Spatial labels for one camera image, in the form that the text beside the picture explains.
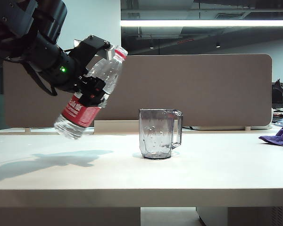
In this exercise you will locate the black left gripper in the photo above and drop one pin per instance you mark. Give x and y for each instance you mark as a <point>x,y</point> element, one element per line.
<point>70,75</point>

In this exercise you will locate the purple cloth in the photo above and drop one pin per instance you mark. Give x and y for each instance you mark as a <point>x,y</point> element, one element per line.
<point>280,139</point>

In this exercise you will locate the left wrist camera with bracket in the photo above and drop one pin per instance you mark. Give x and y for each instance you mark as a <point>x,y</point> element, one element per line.
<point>92,46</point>

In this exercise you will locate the black monitor on arm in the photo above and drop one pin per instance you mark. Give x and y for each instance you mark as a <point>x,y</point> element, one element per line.
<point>277,94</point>

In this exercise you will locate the long ceiling light strip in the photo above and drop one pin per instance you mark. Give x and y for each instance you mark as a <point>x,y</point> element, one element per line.
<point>202,23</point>

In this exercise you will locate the silver wall sign plaque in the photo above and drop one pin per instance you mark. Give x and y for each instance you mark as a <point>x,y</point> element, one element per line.
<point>76,43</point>

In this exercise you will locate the transparent grey plastic mug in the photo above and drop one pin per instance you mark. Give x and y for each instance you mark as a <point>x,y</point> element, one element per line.
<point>155,131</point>

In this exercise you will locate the brown desk partition panel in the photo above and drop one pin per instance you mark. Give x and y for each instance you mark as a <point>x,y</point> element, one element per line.
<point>202,89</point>

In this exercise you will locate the red label mineral water bottle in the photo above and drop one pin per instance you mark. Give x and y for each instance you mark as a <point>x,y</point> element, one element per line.
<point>85,115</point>

